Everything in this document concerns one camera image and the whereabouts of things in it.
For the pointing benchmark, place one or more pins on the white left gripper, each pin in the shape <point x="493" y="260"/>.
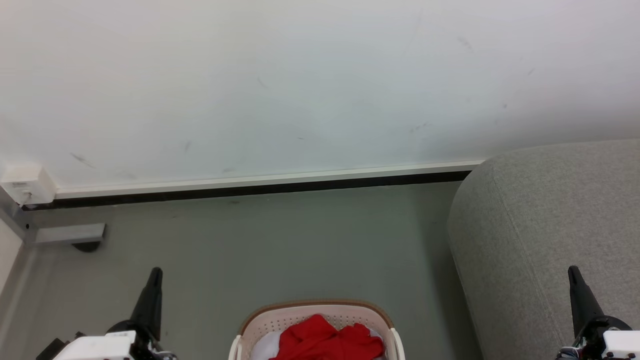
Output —
<point x="100" y="347"/>

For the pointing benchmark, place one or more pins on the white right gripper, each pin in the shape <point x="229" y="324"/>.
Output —
<point x="622" y="346"/>

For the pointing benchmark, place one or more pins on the white wall socket box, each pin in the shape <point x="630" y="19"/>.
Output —
<point x="29" y="182"/>

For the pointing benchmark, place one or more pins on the grey fabric sofa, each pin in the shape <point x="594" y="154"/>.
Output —
<point x="540" y="235"/>

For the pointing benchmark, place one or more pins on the cream perforated laundry basket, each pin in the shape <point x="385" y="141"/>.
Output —
<point x="270" y="322"/>

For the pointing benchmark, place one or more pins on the white cloth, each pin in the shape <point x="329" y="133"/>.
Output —
<point x="265" y="347"/>

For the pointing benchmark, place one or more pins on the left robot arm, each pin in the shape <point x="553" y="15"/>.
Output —
<point x="50" y="350"/>

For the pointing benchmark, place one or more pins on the black round foot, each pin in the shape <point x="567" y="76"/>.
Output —
<point x="87" y="246"/>

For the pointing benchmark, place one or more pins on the red and white garment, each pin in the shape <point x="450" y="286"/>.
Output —
<point x="325" y="342"/>

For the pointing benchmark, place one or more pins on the white and black skirting board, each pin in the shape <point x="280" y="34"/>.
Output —
<point x="250" y="184"/>

